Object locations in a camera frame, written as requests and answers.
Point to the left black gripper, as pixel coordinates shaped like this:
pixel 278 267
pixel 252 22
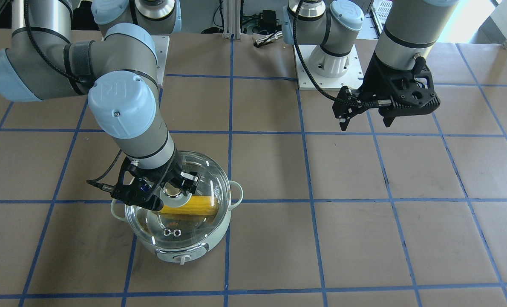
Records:
pixel 373 86

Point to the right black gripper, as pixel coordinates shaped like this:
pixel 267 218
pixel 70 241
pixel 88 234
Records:
pixel 163 176

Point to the yellow corn cob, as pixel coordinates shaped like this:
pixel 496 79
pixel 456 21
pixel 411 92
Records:
pixel 196 206

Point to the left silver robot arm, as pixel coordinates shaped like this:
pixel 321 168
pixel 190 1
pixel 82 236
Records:
pixel 411 30

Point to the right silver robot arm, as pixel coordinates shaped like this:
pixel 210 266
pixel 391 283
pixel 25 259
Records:
pixel 119 77

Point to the pale green cooking pot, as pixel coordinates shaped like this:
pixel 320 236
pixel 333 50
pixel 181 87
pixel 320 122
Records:
pixel 179 213

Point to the white plastic basket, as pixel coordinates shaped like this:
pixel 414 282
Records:
pixel 381 10

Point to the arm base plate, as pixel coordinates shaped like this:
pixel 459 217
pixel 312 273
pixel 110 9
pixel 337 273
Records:
pixel 330 72
pixel 162 43

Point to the aluminium frame post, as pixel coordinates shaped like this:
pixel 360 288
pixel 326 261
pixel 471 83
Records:
pixel 232 19

